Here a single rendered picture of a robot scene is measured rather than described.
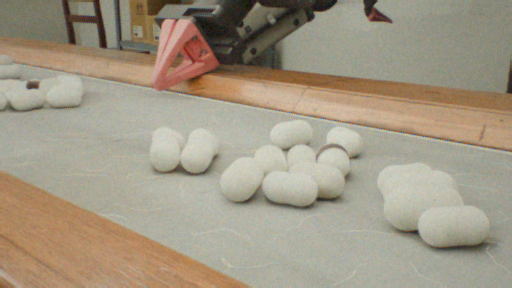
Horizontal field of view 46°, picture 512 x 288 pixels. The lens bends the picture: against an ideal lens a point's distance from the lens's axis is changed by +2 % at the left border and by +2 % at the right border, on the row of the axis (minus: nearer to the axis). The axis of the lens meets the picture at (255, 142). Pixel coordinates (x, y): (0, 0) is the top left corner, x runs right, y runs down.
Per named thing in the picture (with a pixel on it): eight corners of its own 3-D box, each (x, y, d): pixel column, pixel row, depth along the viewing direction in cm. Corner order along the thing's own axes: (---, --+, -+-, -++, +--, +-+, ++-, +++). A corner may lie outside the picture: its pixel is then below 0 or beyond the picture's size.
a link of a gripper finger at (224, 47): (164, 68, 60) (216, 7, 63) (124, 63, 65) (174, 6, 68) (198, 113, 64) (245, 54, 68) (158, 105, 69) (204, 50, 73)
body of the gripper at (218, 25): (212, 16, 63) (249, -29, 66) (154, 14, 70) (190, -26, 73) (240, 61, 67) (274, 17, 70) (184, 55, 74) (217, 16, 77)
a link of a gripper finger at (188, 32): (150, 66, 61) (201, 7, 65) (112, 61, 66) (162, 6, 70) (184, 110, 66) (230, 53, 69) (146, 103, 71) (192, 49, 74)
